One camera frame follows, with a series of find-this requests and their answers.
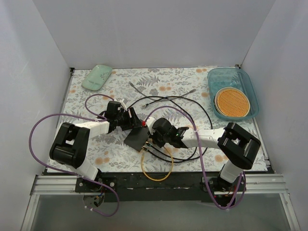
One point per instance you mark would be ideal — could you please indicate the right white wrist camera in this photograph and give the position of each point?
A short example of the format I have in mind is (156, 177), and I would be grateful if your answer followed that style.
(149, 122)

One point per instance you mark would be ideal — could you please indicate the aluminium frame rail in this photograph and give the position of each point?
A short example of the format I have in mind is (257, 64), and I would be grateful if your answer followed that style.
(56, 184)

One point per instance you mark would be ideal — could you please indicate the black network switch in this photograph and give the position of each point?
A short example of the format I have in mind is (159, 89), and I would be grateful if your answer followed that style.
(137, 138)

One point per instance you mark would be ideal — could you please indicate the floral patterned table mat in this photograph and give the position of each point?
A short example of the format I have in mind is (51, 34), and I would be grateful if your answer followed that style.
(180, 95)

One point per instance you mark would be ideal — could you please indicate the teal plastic tray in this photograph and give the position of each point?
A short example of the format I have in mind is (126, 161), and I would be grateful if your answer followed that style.
(222, 77)

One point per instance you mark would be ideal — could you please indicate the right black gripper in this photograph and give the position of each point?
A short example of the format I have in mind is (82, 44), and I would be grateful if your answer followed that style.
(153, 135)

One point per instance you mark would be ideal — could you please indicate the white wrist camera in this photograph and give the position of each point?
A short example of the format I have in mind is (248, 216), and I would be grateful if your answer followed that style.
(149, 122)
(123, 103)

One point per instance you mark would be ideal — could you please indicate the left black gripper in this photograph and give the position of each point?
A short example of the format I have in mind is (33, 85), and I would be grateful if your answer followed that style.
(134, 120)

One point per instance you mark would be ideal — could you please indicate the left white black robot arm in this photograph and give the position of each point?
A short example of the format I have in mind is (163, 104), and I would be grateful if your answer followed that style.
(71, 142)

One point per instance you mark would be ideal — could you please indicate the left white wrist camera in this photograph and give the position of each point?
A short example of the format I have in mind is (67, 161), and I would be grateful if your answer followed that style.
(123, 103)

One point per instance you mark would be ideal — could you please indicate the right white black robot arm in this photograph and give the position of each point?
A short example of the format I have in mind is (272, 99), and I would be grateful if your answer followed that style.
(240, 146)

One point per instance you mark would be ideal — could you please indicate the orange woven round coaster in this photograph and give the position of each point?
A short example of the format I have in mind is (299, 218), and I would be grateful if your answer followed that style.
(232, 102)

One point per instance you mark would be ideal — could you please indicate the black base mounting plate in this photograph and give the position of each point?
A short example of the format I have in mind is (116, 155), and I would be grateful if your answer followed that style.
(179, 186)

